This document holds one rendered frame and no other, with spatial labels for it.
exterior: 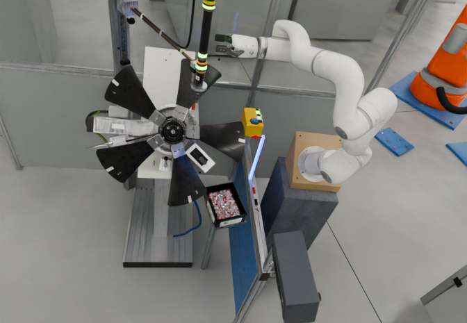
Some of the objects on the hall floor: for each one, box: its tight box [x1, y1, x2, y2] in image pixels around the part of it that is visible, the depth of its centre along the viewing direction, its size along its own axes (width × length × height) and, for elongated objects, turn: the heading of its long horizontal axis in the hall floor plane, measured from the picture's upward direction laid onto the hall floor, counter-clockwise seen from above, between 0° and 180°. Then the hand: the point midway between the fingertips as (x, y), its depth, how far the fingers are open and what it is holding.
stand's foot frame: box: [123, 188, 192, 267], centre depth 254 cm, size 62×46×8 cm
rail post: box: [233, 273, 267, 323], centre depth 188 cm, size 4×4×78 cm
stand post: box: [154, 179, 171, 238], centre depth 219 cm, size 4×9×91 cm, turn 85°
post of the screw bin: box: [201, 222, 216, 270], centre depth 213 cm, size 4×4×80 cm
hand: (218, 42), depth 132 cm, fingers open, 8 cm apart
